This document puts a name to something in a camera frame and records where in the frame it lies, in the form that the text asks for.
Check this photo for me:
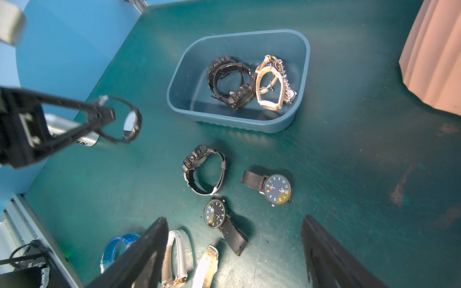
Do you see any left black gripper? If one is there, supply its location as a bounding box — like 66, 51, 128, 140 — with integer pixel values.
1, 87, 115, 169

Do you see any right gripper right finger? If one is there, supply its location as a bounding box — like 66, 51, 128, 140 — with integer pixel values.
301, 215, 387, 288

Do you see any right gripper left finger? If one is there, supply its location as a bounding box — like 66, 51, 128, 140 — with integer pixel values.
88, 217, 169, 288

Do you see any small black watch white face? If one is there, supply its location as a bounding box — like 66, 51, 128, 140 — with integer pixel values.
96, 96, 142, 144

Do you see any black dial leather strap watch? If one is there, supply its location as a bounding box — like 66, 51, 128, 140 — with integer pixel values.
203, 198, 249, 256

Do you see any silver chain bracelet watch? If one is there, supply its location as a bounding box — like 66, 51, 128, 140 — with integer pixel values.
273, 57, 297, 104

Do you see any blue plastic storage box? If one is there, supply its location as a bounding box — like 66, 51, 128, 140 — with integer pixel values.
166, 30, 311, 133

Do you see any silver cylindrical flashlight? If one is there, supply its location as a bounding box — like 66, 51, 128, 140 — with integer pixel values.
44, 113, 100, 148

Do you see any ribbed terracotta flower pot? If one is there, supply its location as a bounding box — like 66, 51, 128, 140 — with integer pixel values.
399, 0, 461, 115

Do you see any cream strap small watch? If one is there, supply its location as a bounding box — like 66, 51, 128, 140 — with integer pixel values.
192, 245, 219, 288

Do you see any black digital strap watch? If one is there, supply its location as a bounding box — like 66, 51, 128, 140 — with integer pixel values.
182, 145, 228, 196

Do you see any aluminium rail front frame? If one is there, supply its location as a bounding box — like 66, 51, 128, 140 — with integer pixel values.
1, 194, 85, 288

